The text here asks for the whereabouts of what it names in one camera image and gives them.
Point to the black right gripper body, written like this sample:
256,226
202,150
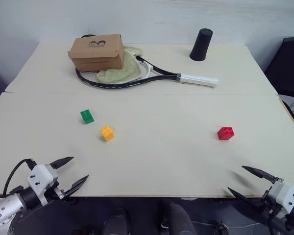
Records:
267,200

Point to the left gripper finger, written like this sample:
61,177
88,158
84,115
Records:
76,185
62,162

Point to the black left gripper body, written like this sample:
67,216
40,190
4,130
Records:
56,186

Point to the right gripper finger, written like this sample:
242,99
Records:
247,197
259,173

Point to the green toy brick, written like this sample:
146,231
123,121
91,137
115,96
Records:
87,117

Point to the red toy brick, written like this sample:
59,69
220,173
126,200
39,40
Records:
225,133

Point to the orange toy brick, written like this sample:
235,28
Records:
107,133

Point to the dark rounded shape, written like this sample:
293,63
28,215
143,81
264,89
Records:
116,221
177,219

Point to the black chair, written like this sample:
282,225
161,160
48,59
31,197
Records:
287,66

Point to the pale green towel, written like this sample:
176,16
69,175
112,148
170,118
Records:
127,68

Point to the brown cardboard box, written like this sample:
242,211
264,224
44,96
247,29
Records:
98,52

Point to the black round object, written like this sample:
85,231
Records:
88,36

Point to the black white tennis racket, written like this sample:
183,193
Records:
161,72

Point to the black upturned cup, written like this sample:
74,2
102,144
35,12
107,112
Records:
200,45

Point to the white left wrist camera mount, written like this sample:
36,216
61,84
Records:
40,176

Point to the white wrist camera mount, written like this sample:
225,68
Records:
40,176
285,195

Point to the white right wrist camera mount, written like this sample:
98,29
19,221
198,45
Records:
285,195

